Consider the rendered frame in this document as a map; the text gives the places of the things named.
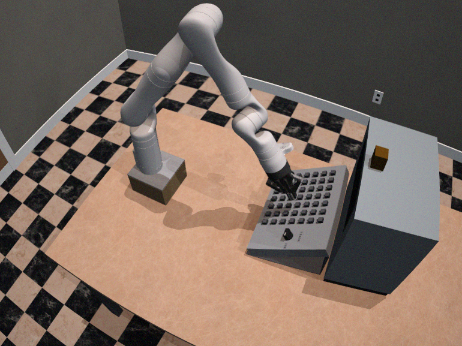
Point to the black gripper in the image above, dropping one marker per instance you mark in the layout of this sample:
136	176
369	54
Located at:
285	184

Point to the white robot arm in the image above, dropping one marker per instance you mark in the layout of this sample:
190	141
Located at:
196	37

